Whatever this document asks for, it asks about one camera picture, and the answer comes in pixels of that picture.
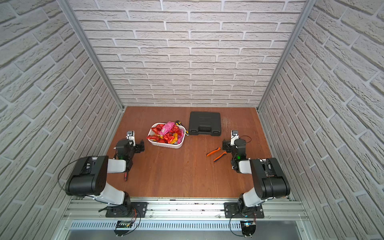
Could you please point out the black plastic tool case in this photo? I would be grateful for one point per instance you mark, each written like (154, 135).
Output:
(205, 123)

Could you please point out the controller board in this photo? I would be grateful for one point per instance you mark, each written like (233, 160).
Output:
(124, 227)
(248, 228)

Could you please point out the left controller board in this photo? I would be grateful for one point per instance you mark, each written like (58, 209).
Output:
(124, 227)

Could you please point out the white plastic storage box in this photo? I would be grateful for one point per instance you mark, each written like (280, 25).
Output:
(173, 139)

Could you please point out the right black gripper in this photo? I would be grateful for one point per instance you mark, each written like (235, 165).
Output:
(227, 145)

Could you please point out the orange handled pliers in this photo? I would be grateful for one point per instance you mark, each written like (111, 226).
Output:
(217, 153)

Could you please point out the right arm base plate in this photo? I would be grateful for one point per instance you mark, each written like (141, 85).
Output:
(236, 210)

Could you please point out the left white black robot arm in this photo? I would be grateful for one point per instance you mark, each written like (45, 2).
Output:
(89, 176)

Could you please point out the aluminium front rail frame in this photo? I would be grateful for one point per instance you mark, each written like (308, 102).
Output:
(179, 214)

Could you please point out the pink tea bag packet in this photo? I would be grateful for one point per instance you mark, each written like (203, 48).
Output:
(167, 128)

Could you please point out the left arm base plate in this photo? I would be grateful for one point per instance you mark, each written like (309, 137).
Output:
(134, 209)

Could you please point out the right controller board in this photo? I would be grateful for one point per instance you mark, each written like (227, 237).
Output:
(248, 228)

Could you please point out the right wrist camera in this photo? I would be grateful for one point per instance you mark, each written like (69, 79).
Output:
(234, 136)

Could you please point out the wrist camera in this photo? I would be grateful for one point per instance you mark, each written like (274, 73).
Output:
(234, 136)
(130, 136)

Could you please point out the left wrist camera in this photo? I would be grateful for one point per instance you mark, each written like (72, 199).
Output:
(130, 136)

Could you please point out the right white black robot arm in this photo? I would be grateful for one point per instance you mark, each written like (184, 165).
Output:
(269, 180)

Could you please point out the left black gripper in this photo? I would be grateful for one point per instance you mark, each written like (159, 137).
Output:
(137, 147)

